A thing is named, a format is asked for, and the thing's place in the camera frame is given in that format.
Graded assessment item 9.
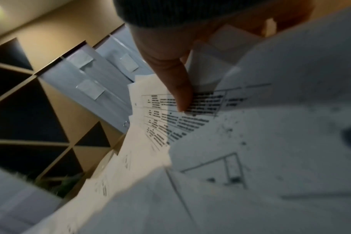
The pile of printed white papers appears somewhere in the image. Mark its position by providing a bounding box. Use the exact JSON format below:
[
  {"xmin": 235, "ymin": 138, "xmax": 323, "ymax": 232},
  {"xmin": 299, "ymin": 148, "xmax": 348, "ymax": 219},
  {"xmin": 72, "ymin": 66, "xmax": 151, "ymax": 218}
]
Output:
[{"xmin": 22, "ymin": 4, "xmax": 351, "ymax": 234}]

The person's right hand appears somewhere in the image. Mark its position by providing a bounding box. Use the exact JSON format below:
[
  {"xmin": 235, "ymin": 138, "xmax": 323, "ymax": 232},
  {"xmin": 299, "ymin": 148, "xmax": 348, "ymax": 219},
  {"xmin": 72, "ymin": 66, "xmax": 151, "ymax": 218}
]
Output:
[{"xmin": 129, "ymin": 0, "xmax": 316, "ymax": 113}]

